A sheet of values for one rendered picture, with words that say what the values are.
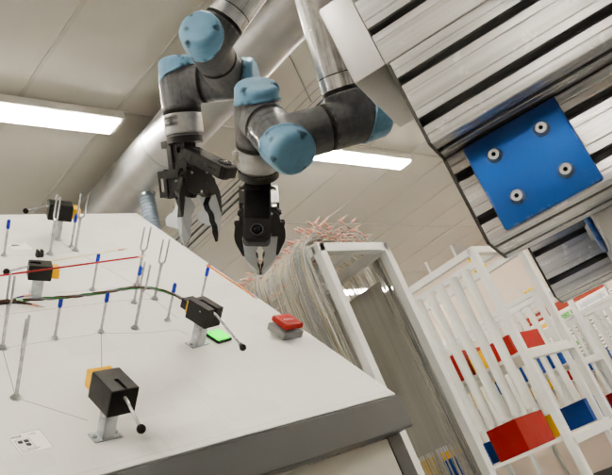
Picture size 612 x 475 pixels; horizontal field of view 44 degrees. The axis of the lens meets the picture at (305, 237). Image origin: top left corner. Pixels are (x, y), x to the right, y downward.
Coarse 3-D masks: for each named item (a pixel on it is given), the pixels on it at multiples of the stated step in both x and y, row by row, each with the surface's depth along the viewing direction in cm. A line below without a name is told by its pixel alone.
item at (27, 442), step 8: (24, 432) 111; (32, 432) 111; (40, 432) 112; (16, 440) 109; (24, 440) 109; (32, 440) 110; (40, 440) 110; (48, 440) 110; (16, 448) 107; (24, 448) 108; (32, 448) 108; (40, 448) 108; (48, 448) 109
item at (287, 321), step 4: (276, 316) 165; (280, 316) 165; (284, 316) 166; (288, 316) 166; (292, 316) 167; (276, 320) 164; (280, 320) 163; (284, 320) 163; (288, 320) 164; (292, 320) 164; (296, 320) 165; (280, 324) 163; (284, 324) 162; (288, 324) 162; (292, 324) 163; (296, 324) 163; (300, 324) 164; (284, 328) 162; (288, 328) 162; (292, 328) 163; (296, 328) 164
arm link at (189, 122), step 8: (176, 112) 144; (184, 112) 144; (192, 112) 145; (200, 112) 147; (168, 120) 144; (176, 120) 144; (184, 120) 144; (192, 120) 145; (200, 120) 146; (168, 128) 145; (176, 128) 144; (184, 128) 144; (192, 128) 145; (200, 128) 146; (168, 136) 147
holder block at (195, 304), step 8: (192, 304) 147; (200, 304) 147; (208, 304) 148; (216, 304) 148; (192, 312) 148; (200, 312) 146; (208, 312) 145; (216, 312) 147; (192, 320) 148; (200, 320) 147; (208, 320) 146; (216, 320) 148
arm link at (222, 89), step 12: (240, 60) 142; (252, 60) 142; (240, 72) 141; (252, 72) 141; (204, 84) 143; (216, 84) 140; (228, 84) 140; (204, 96) 144; (216, 96) 144; (228, 96) 144
